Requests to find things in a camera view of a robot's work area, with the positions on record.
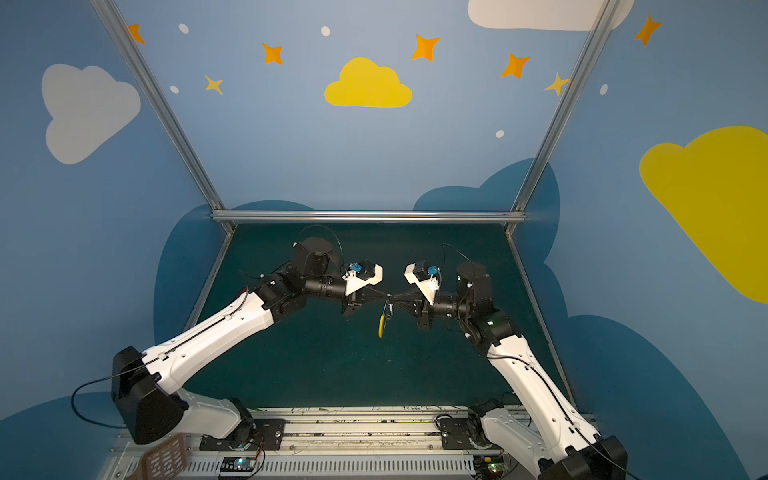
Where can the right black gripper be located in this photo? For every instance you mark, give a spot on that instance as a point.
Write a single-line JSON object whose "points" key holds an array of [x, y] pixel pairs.
{"points": [[424, 308]]}

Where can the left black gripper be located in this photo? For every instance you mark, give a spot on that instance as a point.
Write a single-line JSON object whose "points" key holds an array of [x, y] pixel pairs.
{"points": [[350, 299]]}

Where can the large keyring with yellow grip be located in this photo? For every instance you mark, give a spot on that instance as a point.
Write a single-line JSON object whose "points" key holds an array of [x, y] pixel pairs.
{"points": [[385, 317]]}

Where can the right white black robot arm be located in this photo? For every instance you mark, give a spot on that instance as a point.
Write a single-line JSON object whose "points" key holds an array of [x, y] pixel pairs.
{"points": [[559, 443]]}

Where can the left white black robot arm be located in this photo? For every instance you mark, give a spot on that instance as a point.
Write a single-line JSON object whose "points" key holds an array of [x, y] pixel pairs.
{"points": [[147, 387]]}

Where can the right green circuit board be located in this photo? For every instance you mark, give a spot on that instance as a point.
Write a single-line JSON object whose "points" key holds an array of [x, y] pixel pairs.
{"points": [[490, 467]]}

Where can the green circuit board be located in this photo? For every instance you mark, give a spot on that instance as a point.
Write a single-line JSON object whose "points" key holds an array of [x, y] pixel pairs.
{"points": [[490, 467], [237, 467]]}

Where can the left green circuit board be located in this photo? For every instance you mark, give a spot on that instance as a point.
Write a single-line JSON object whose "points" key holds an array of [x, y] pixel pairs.
{"points": [[237, 467]]}

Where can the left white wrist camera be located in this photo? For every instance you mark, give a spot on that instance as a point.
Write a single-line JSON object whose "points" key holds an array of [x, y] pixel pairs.
{"points": [[361, 274]]}

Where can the right floor aluminium rail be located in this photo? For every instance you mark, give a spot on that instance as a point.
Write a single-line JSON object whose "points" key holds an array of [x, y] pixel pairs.
{"points": [[539, 316]]}

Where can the floor aluminium rail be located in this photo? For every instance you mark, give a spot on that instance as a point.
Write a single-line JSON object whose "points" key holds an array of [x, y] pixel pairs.
{"points": [[539, 316], [199, 304]]}

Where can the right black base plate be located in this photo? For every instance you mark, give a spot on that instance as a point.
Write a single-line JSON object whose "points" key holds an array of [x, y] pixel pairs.
{"points": [[462, 434]]}

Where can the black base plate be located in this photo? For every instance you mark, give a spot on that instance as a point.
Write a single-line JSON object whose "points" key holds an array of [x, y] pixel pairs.
{"points": [[260, 433], [462, 434]]}

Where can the right aluminium frame post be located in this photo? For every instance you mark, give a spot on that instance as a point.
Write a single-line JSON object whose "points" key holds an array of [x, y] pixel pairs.
{"points": [[580, 74]]}

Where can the aluminium frame post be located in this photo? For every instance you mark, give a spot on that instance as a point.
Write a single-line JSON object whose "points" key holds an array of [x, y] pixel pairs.
{"points": [[113, 21], [580, 74]]}

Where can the aluminium mounting rail bed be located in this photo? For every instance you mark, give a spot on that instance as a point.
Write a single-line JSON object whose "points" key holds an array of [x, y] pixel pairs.
{"points": [[334, 431]]}

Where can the left floor aluminium rail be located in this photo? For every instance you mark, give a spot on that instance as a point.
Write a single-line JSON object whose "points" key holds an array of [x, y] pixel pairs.
{"points": [[199, 304]]}

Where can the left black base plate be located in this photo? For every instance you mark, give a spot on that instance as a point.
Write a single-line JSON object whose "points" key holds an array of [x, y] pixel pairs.
{"points": [[260, 433]]}

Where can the back aluminium frame bar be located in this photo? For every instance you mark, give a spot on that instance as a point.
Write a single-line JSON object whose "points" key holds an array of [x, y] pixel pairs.
{"points": [[421, 217]]}

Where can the white slotted cable duct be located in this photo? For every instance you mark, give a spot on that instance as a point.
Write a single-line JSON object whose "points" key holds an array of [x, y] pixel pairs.
{"points": [[284, 466]]}

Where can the left aluminium frame post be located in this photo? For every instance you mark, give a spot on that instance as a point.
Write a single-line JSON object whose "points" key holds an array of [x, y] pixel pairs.
{"points": [[113, 21]]}

